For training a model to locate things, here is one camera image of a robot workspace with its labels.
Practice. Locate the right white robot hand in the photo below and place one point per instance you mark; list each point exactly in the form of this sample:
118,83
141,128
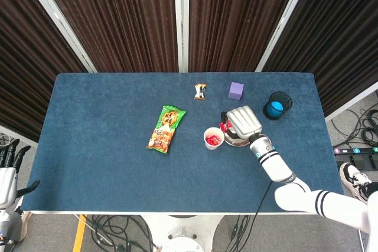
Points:
243,122

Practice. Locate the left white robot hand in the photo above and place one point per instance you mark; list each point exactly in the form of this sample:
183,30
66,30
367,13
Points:
7,187

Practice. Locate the small red object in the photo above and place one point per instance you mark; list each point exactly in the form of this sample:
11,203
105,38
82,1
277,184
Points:
226,126

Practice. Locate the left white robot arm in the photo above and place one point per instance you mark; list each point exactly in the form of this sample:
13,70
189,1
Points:
4,225

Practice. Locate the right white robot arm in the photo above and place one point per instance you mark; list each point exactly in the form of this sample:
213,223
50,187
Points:
274,166

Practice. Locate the white paper cup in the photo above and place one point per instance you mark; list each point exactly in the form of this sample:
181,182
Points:
213,147

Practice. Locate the round metal plate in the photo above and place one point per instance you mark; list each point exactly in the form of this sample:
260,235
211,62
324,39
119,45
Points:
233,142

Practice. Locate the black mesh pen holder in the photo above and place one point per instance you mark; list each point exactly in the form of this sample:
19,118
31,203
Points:
267,111

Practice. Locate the purple cube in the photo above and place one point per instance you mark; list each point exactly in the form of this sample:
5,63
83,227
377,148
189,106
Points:
235,89

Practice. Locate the blue ball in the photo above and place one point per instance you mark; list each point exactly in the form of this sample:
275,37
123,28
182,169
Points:
277,108

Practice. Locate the beige shoe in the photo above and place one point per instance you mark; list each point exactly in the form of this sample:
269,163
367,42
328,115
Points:
27,219

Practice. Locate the grey trouser leg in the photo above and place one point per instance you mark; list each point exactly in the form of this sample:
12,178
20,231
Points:
17,229

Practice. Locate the small brown snack wrapper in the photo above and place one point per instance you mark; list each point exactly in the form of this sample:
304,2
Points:
200,91

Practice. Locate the green snack bag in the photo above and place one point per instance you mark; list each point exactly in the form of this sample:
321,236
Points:
165,129

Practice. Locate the yellow floor tape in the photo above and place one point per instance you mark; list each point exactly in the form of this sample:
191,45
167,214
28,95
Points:
79,234

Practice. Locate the brown pleated curtain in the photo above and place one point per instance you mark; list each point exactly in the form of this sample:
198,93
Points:
26,57
236,19
339,42
118,19

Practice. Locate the blue felt table cover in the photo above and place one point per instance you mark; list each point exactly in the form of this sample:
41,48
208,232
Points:
103,145

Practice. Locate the white and black sneaker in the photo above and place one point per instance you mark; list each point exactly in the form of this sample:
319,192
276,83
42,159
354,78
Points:
353,176

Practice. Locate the black foot pedal box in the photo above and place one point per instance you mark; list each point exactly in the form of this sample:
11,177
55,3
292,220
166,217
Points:
360,162

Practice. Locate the black trouser leg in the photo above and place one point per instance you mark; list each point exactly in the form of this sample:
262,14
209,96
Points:
373,190

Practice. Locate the white partition rail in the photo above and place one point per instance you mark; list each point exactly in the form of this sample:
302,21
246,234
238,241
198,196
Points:
351,104

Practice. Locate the white partition post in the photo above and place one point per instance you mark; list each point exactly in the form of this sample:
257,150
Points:
59,19
181,19
286,19

